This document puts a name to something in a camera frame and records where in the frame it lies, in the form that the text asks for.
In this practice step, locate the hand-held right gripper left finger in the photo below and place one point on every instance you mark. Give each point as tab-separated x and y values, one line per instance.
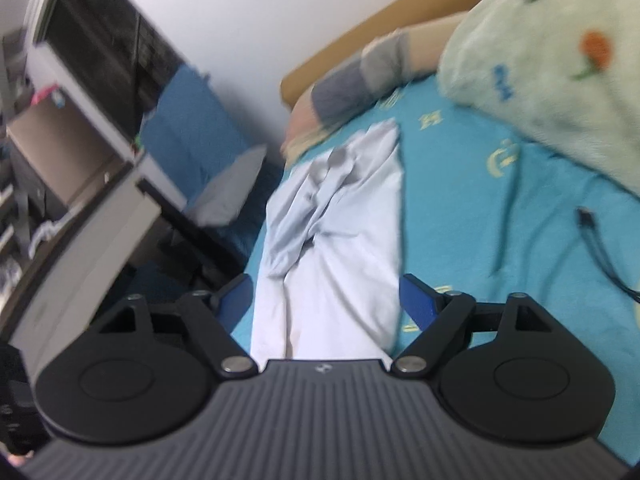
236	302

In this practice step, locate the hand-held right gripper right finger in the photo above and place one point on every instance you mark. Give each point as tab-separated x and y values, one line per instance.
416	305

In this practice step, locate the white printed t-shirt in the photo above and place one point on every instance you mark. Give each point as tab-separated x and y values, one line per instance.
335	240

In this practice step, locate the teal bed sheet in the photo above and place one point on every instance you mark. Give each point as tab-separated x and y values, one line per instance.
475	240

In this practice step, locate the grey seat cushion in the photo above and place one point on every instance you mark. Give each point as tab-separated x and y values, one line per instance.
225	190

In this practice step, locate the white desk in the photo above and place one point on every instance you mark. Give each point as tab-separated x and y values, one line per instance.
85	250

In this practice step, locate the blue covered chair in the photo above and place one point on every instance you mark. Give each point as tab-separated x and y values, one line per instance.
200	125

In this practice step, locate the checked pillow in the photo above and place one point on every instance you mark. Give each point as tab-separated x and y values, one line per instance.
360	75

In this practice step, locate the pale green fleece blanket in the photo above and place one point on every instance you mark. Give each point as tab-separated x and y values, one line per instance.
555	60

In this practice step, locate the pink lid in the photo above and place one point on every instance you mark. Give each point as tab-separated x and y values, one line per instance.
45	94

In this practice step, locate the tan bed headboard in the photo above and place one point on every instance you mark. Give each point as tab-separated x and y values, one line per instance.
360	25

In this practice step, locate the dark barred window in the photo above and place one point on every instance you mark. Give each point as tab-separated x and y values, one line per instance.
110	45

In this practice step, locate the black chair frame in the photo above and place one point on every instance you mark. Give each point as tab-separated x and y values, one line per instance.
200	245

